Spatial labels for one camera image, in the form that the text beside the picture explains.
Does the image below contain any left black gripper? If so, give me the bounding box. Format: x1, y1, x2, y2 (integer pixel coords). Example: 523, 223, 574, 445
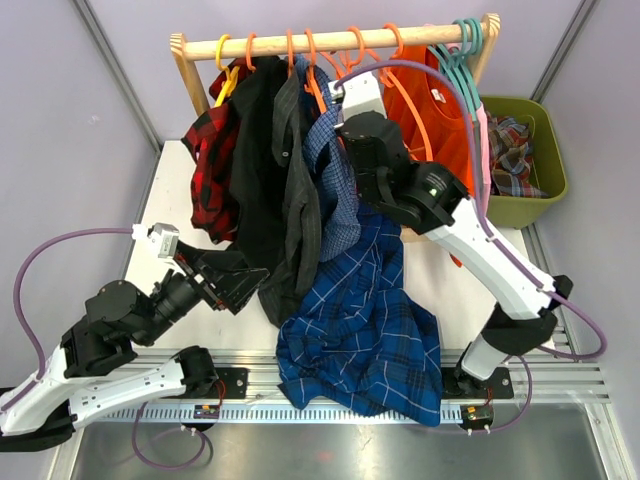
135, 241, 270, 347

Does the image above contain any orange hanger of plaid shirt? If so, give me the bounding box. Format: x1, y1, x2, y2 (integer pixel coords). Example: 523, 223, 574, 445
380, 23, 433, 162

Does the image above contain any orange hanger of blue shirt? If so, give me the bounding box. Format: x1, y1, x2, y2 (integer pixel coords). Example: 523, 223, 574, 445
320, 26, 379, 80

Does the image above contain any brown red plaid shirt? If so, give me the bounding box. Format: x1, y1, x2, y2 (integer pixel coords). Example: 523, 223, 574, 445
487, 113, 549, 199

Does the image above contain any dark blue plaid shirt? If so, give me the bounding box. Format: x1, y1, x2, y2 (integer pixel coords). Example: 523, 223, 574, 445
276, 205, 443, 427

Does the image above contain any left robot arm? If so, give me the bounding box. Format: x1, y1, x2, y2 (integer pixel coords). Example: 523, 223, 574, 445
1, 242, 269, 453

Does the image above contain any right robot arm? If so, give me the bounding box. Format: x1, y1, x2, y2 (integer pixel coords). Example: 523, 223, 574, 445
336, 111, 573, 398

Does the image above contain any light blue checked shirt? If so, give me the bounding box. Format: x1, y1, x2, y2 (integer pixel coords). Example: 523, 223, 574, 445
295, 55, 361, 262

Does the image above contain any red black plaid shirt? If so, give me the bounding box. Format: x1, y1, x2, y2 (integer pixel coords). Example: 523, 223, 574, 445
180, 57, 251, 245

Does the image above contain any orange t-shirt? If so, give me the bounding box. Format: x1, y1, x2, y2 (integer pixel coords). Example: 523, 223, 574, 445
383, 67, 473, 190

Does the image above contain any dark pinstripe shirt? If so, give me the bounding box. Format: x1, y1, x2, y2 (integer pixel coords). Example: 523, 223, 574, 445
259, 69, 322, 328

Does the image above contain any orange hanger of checked shirt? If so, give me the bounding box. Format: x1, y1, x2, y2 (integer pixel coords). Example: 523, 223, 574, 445
304, 28, 327, 114

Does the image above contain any grey t-shirt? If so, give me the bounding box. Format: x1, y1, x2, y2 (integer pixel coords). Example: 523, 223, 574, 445
474, 105, 491, 211

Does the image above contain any pink t-shirt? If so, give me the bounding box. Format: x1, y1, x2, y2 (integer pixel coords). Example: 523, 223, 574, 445
428, 18, 491, 212

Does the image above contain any teal hanger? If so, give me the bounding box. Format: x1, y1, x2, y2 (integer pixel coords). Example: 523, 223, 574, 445
425, 19, 476, 113
452, 18, 483, 110
437, 17, 484, 109

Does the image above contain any orange hanger of pinstripe shirt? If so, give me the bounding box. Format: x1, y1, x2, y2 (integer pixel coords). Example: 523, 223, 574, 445
286, 28, 295, 77

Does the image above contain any yellow plastic hanger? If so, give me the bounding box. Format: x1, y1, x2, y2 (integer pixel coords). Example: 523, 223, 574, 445
214, 34, 239, 108

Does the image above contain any orange hanger of black shirt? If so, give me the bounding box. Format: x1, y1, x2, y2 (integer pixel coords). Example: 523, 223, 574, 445
245, 32, 257, 72

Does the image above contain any green plastic basket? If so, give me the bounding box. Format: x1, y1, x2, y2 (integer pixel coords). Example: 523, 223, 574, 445
483, 95, 568, 229

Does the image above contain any wooden clothes rack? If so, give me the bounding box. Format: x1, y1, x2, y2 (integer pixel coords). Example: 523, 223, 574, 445
169, 12, 501, 246

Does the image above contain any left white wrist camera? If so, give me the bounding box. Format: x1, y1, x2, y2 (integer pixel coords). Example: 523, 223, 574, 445
132, 223, 180, 260

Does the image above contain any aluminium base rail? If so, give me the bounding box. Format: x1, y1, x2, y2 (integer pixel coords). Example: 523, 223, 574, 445
70, 355, 610, 428

